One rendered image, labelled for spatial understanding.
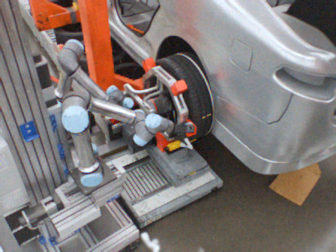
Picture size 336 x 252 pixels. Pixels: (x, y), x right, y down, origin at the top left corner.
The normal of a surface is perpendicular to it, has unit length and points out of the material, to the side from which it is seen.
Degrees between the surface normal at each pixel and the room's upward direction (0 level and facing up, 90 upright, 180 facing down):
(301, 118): 89
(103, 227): 0
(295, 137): 90
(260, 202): 0
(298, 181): 1
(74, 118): 84
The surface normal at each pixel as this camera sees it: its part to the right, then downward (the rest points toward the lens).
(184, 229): 0.00, -0.76
